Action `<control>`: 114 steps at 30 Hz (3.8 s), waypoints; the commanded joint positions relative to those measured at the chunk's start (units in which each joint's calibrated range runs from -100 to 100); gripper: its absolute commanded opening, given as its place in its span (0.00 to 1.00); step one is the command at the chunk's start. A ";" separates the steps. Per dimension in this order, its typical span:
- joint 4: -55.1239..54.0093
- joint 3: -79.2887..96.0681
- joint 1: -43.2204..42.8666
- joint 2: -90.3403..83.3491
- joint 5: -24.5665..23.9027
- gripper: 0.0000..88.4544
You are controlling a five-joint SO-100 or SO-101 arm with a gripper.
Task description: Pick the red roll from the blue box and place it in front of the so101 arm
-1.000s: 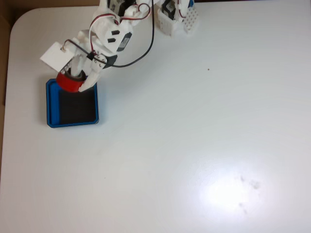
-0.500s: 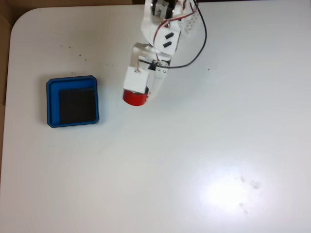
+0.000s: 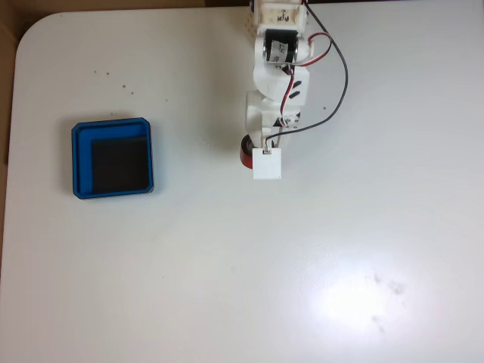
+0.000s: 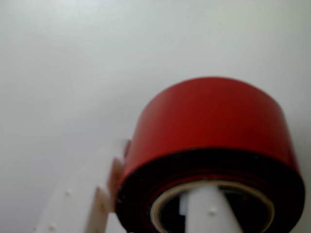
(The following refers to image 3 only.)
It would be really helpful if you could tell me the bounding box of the red foam tape roll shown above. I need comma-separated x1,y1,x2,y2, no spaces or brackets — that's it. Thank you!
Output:
240,135,255,170

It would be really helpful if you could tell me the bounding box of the blue square box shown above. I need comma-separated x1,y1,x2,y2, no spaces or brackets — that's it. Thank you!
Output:
70,116,157,200

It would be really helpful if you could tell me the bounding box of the black foam insert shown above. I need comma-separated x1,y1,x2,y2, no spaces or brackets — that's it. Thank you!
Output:
92,136,152,192

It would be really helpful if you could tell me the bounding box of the red and white cable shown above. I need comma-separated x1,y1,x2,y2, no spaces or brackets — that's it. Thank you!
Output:
277,32,334,128

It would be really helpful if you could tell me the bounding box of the white square camera box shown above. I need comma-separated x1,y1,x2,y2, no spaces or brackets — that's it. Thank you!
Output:
252,147,284,181

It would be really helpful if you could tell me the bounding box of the black cable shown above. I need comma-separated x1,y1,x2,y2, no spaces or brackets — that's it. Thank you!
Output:
264,0,349,153

